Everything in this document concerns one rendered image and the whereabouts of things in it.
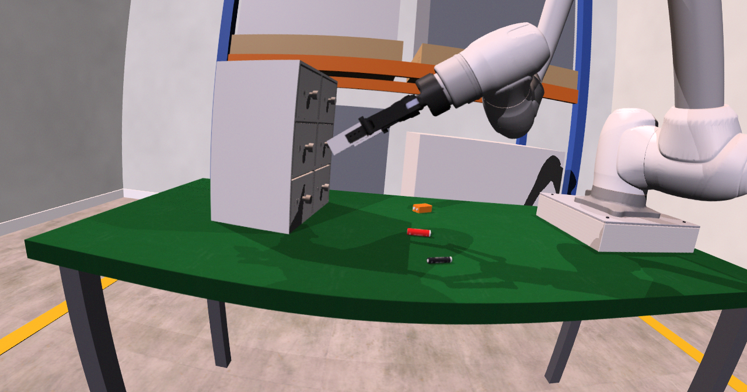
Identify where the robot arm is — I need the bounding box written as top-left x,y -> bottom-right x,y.
434,0 -> 747,218

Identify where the black battery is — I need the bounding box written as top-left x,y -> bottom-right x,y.
427,257 -> 452,264

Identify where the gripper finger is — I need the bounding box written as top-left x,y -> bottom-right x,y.
354,108 -> 423,146
327,94 -> 421,155

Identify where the small grey chest of drawers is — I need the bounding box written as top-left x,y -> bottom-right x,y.
211,60 -> 338,234

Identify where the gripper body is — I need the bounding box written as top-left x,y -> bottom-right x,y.
416,73 -> 451,117

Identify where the red aa battery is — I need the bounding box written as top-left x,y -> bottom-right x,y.
407,228 -> 431,237

